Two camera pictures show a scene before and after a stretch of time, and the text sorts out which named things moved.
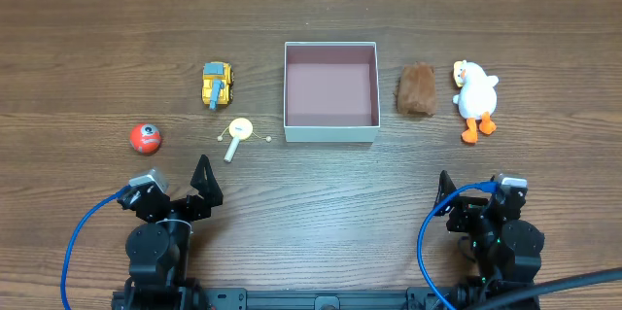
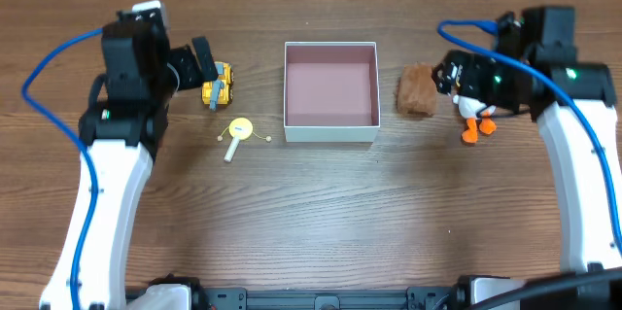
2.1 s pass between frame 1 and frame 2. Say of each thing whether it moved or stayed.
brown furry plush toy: stayed
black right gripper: moved
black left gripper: moved
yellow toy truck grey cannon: stayed
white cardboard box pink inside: stayed
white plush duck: stayed
